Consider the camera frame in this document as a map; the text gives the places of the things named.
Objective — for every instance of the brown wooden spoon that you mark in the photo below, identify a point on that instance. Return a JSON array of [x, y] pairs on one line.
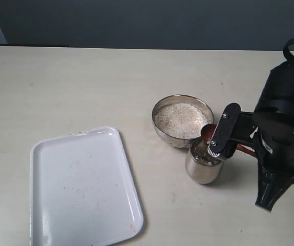
[[207, 132]]

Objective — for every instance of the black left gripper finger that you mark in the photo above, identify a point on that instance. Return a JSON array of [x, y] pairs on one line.
[[221, 145]]

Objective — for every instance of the steel bowl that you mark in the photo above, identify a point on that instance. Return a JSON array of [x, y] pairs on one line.
[[174, 99]]

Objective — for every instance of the rice in steel cup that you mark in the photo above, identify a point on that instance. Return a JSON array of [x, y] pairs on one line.
[[207, 160]]

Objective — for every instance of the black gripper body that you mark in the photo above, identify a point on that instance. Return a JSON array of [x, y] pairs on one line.
[[267, 135]]

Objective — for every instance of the steel cup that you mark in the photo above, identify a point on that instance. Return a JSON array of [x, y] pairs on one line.
[[199, 173]]

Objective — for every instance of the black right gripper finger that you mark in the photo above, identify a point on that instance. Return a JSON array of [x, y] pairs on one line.
[[273, 182]]

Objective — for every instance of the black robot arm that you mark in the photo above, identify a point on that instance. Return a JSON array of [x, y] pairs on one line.
[[278, 91]]

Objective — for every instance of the white rice in bowl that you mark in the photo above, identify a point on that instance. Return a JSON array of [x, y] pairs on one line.
[[181, 120]]

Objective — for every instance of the white rectangular plastic tray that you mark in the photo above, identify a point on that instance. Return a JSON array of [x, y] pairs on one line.
[[82, 191]]

